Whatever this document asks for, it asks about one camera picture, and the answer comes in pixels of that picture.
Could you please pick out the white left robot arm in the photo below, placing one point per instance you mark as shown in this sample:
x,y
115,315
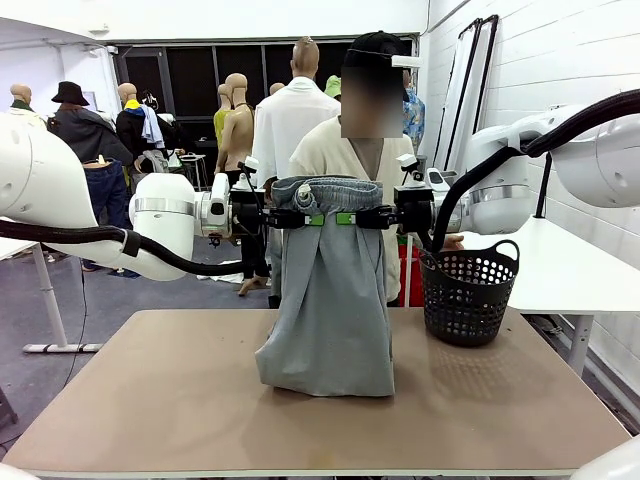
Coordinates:
x,y
160,220

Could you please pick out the bare beige mannequin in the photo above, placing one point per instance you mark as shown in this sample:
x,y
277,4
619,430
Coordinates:
x,y
237,130

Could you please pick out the small white side table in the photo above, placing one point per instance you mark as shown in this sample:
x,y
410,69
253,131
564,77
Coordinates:
x,y
195,158

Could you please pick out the blue jeans on mannequin legs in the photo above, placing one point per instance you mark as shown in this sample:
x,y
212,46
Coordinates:
x,y
105,190

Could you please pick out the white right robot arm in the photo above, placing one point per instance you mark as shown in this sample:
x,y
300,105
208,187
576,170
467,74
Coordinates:
x,y
500,210

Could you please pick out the small beige mannequin head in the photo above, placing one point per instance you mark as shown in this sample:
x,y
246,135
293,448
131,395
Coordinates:
x,y
276,89

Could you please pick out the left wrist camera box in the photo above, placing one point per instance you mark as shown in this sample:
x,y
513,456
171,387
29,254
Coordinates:
x,y
250,164

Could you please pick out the grey training pants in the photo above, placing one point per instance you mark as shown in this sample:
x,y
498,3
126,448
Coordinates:
x,y
330,310

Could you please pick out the person in cream cardigan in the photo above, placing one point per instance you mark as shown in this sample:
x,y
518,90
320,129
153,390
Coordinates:
x,y
325,150

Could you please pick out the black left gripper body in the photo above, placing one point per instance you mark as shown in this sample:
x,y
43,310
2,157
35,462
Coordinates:
x,y
246,212

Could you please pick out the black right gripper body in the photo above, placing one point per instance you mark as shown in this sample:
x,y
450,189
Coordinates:
x,y
414,210

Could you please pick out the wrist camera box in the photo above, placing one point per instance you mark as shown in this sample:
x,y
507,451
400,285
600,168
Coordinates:
x,y
409,161
250,164

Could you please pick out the black stand pole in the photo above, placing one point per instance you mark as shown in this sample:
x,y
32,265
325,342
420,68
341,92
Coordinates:
x,y
546,175

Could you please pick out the black framed white panel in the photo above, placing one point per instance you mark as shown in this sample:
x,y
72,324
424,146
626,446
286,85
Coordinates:
x,y
478,65
461,75

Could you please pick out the figure in black bucket hat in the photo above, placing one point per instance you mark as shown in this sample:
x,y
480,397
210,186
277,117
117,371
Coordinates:
x,y
85,130

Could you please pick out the white table with square leg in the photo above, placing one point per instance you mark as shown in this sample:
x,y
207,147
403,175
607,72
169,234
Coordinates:
x,y
550,270

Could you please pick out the red box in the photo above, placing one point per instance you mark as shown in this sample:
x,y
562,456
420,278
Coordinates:
x,y
417,280

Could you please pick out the mannequin yellow green dress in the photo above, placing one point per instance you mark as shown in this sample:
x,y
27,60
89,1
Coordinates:
x,y
221,122

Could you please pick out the mannequin black jacket yellow scarf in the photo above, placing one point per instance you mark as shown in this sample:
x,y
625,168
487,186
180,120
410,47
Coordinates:
x,y
131,130

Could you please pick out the light green hat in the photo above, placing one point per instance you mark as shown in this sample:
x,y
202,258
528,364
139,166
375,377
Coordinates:
x,y
333,86

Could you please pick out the white table with round leg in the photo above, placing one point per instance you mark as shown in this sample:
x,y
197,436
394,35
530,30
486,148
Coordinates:
x,y
47,295

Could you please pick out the white metal bar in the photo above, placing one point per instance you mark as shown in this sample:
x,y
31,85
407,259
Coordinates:
x,y
408,272

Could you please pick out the bald mannequin white shirt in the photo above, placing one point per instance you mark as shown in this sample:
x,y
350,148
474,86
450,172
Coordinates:
x,y
290,120

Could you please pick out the dark grey perforated basket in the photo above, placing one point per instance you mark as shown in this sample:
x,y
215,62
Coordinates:
x,y
465,310

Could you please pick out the mannequin head green collar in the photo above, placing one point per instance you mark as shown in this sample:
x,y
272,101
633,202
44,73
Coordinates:
x,y
21,94

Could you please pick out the black cap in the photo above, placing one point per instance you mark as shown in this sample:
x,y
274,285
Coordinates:
x,y
372,47

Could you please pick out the black folding stand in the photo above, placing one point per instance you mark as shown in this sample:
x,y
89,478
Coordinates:
x,y
6,410

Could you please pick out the white cloth on floor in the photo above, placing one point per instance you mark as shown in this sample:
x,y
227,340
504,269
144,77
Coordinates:
x,y
220,278

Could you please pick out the light blue hanging shirt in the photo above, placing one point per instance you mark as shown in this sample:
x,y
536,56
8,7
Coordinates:
x,y
152,127

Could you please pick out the white wall board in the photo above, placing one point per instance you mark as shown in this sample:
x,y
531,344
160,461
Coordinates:
x,y
91,100

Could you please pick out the black gridded window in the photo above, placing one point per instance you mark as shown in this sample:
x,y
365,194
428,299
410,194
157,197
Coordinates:
x,y
190,75

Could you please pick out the mannequin blue floral shirt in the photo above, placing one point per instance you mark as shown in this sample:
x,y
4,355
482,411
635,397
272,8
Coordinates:
x,y
417,120

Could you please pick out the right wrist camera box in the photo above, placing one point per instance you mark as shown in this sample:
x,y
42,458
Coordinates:
x,y
409,161

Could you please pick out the person's left hand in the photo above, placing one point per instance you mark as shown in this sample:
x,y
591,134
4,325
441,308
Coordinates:
x,y
454,243

